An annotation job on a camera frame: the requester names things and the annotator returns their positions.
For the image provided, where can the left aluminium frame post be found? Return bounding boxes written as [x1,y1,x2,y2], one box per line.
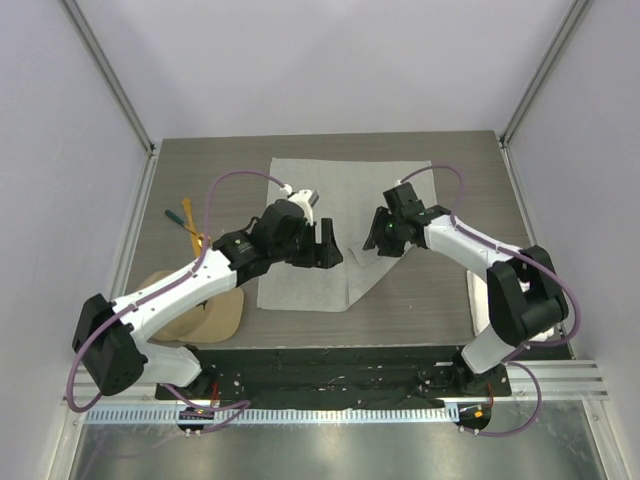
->
[58,0,162,156]

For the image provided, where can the white folded towel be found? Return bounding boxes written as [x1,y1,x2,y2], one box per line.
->
[466,270,555,345]

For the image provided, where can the beige cap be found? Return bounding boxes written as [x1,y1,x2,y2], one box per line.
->
[152,288,245,347]

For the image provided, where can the aluminium frame post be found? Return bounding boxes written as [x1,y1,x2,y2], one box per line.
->
[498,0,596,149]
[58,0,162,156]

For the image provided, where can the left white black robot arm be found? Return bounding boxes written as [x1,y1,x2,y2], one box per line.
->
[72,190,343,399]

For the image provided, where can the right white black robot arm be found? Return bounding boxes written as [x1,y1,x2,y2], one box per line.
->
[363,201,569,395]

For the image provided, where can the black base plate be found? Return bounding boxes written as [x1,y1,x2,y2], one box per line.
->
[178,346,512,410]

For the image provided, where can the green handled gold utensil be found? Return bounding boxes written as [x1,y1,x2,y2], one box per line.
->
[164,210,199,237]

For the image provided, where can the purple cable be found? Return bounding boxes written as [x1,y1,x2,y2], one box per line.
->
[67,169,296,434]
[399,164,584,440]

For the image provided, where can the grey cloth napkin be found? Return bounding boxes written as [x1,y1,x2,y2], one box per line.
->
[256,157,434,314]

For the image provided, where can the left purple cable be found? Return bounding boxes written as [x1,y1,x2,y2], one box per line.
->
[67,169,296,434]

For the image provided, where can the white slotted cable duct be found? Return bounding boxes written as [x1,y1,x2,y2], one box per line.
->
[85,404,459,426]

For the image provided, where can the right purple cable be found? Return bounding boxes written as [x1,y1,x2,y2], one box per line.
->
[399,164,584,440]

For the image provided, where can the right aluminium frame post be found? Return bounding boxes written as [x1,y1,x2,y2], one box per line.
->
[498,0,596,149]

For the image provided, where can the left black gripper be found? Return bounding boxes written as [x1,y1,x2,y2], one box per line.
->
[271,218,342,269]

